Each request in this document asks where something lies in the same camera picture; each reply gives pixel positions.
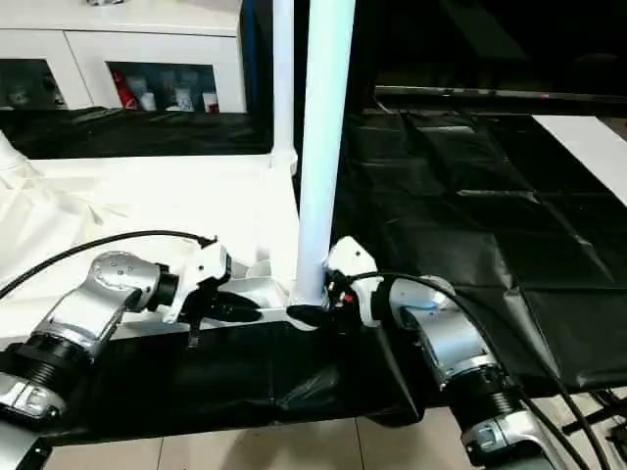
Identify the white plastic table top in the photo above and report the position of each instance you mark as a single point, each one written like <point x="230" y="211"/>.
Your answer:
<point x="147" y="196"/>

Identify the white plastic table leg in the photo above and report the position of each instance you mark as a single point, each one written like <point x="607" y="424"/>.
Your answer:
<point x="283" y="73"/>
<point x="10" y="154"/>
<point x="323" y="122"/>

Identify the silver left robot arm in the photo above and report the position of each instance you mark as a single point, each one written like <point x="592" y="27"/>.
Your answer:
<point x="98" y="298"/>

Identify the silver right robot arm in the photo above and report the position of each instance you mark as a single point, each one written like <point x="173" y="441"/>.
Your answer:
<point x="450" y="338"/>

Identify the black table mat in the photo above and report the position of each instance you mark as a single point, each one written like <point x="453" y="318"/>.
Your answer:
<point x="465" y="220"/>

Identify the small white cup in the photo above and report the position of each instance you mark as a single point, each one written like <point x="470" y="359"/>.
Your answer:
<point x="210" y="102"/>

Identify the dark metal rod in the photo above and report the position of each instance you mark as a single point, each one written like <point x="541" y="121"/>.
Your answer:
<point x="490" y="93"/>

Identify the white glass-door cabinet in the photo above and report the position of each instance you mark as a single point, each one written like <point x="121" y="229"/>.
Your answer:
<point x="122" y="44"/>

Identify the black backdrop cloth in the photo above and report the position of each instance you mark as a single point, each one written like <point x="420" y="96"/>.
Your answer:
<point x="465" y="44"/>

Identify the white flat board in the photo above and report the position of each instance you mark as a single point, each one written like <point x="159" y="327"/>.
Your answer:
<point x="583" y="147"/>

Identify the black stand base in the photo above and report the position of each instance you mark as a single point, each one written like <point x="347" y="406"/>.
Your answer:
<point x="595" y="421"/>

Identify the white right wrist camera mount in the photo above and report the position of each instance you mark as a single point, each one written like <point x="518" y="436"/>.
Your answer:
<point x="352" y="257"/>

